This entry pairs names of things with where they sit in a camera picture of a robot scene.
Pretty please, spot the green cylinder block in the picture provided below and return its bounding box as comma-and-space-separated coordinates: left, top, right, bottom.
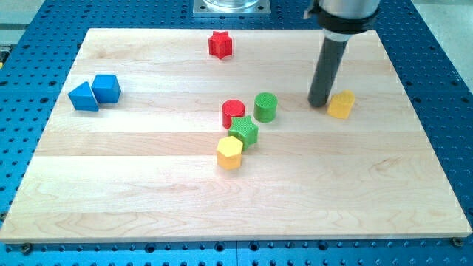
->
253, 92, 278, 123

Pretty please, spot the blue perforated table plate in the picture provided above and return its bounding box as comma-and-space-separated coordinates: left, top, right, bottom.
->
1, 1, 472, 265

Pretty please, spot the yellow heart block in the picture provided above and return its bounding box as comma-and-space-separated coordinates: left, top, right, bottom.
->
327, 90, 355, 120

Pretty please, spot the blue cube block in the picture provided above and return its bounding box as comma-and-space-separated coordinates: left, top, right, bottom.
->
91, 74, 121, 103

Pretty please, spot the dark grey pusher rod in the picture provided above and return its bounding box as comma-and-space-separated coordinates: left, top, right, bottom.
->
307, 37, 347, 108

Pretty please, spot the yellow hexagon block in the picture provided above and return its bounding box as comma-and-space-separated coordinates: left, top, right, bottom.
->
217, 136, 243, 170

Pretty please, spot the wooden board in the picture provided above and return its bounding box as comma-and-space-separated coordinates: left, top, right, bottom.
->
1, 28, 472, 243

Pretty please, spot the blue triangle block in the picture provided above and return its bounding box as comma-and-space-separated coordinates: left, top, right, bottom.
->
68, 81, 99, 112

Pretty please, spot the green star block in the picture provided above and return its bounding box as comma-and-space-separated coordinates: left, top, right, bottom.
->
228, 115, 259, 151

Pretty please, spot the red star block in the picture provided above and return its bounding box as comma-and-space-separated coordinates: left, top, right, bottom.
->
208, 31, 233, 59

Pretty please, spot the red cylinder block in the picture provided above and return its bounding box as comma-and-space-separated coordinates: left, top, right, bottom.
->
221, 99, 245, 129

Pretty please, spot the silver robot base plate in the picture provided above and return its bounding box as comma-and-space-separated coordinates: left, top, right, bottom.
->
193, 0, 271, 16

